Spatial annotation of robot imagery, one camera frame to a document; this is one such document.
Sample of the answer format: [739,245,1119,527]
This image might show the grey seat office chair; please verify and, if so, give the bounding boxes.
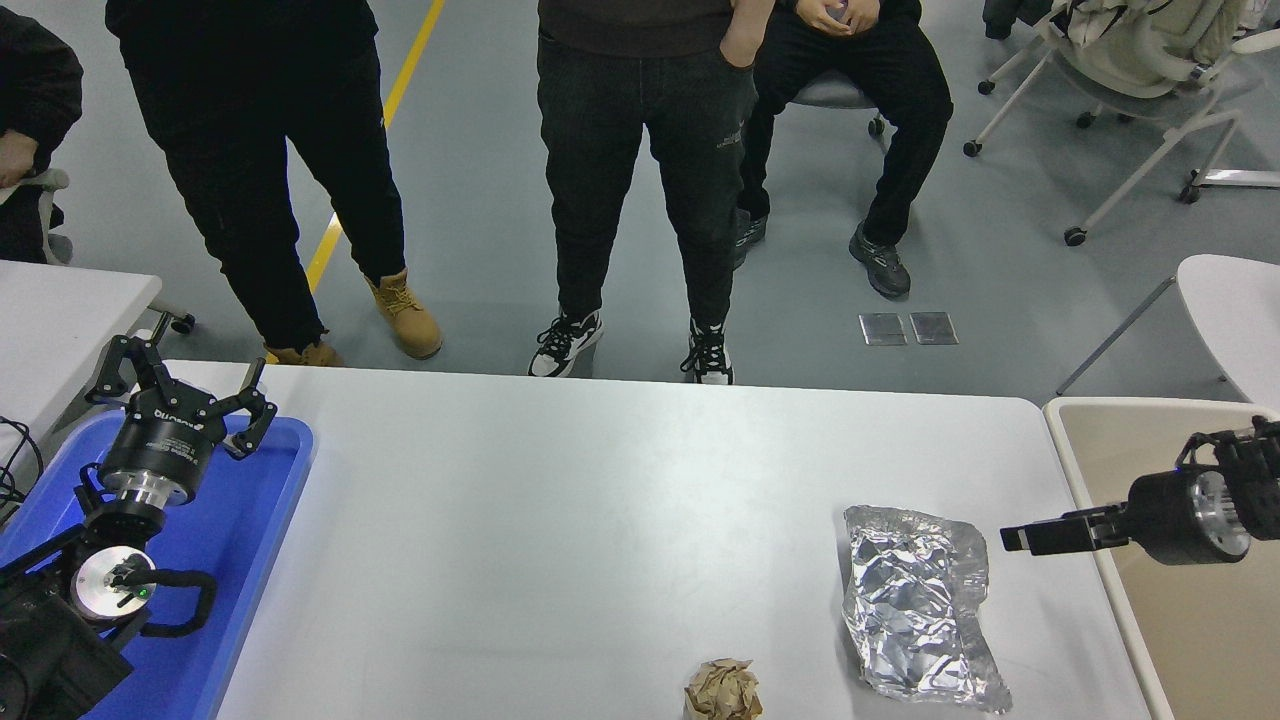
[790,70,889,139]

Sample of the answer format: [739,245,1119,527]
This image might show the person's hand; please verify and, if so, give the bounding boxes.
[0,130,41,188]

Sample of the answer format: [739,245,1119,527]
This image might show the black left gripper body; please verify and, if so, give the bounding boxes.
[100,393,225,488]

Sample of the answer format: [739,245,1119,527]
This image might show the cream padded coat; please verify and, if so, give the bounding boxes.
[1060,0,1251,99]

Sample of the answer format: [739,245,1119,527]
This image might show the white chair leg with caster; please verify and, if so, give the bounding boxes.
[145,298,198,336]

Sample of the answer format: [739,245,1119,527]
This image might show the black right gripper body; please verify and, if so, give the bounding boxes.
[1126,466,1208,568]

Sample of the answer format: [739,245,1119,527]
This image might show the large pale bin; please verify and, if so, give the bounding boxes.
[1043,397,1280,720]

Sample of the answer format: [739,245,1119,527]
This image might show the person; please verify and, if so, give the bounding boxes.
[733,0,954,299]
[104,0,444,367]
[528,0,776,386]
[0,8,85,264]

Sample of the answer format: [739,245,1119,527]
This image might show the white frame office chair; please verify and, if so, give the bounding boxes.
[962,0,1280,249]

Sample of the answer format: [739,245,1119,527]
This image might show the chair with pale armrest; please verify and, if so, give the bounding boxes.
[0,167,74,266]

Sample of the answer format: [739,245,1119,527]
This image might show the blue plastic tray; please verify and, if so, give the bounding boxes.
[0,410,317,720]

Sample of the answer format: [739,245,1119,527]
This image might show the white rectangular side table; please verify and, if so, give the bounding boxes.
[0,258,166,461]

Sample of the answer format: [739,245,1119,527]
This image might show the silver foil tray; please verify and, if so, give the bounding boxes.
[842,504,1013,716]

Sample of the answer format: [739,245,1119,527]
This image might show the tan paper ball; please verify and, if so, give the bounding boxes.
[684,659,764,720]

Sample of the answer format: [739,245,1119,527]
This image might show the black cable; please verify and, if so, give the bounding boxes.
[0,415,46,526]

